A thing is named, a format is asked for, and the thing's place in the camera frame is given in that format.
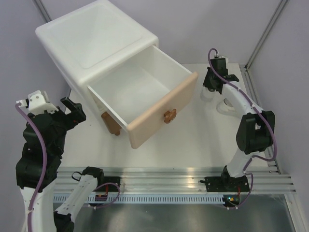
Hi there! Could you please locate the aluminium frame post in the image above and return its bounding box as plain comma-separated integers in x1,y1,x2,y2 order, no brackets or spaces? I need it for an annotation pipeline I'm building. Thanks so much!
244,0,289,72
33,0,52,23

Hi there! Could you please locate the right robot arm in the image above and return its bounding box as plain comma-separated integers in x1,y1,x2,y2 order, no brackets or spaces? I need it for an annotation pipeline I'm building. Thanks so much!
202,56,275,192

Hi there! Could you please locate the purple cable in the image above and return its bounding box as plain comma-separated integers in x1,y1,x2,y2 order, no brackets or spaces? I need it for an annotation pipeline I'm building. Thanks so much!
14,103,48,232
208,47,278,194

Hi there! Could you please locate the white slotted cable duct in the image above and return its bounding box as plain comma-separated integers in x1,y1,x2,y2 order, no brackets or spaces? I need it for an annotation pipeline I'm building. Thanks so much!
52,195,241,204

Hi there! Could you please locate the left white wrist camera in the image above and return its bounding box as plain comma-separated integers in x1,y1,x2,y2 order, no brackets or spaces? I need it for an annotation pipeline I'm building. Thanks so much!
16,90,59,115

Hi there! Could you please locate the left aluminium frame post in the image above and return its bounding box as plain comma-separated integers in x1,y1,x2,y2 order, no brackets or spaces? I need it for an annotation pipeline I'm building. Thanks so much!
33,0,52,23

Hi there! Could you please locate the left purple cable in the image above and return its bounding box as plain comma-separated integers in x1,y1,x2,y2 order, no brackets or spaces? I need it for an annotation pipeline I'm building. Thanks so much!
14,103,48,232

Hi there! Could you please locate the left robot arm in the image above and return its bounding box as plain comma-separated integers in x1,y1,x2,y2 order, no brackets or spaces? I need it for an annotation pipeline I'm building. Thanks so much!
15,97,105,232

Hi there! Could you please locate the white plastic shoe cabinet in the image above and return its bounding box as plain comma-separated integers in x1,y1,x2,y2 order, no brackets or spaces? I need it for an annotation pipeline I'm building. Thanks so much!
35,0,159,117

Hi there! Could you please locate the beige drawer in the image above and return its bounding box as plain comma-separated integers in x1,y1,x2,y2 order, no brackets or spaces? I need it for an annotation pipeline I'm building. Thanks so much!
88,45,198,149

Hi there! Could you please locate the right aluminium frame post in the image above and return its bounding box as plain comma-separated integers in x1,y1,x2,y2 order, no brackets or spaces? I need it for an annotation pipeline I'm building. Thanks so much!
244,0,289,72

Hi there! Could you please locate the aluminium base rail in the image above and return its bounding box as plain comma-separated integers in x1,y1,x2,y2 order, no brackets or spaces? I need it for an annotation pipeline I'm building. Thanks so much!
52,166,296,195

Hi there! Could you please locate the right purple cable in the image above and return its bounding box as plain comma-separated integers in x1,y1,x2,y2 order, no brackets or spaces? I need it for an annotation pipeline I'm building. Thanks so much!
208,47,278,194

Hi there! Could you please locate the brown drawer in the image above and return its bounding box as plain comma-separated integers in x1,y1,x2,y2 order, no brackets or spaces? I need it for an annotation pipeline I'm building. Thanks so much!
101,112,122,136

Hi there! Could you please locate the brown bear knob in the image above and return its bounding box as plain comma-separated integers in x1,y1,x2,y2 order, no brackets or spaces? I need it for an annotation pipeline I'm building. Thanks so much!
164,109,177,124

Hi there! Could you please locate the white sneaker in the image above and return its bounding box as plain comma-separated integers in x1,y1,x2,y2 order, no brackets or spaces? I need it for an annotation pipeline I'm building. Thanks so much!
216,99,238,117
200,87,215,102

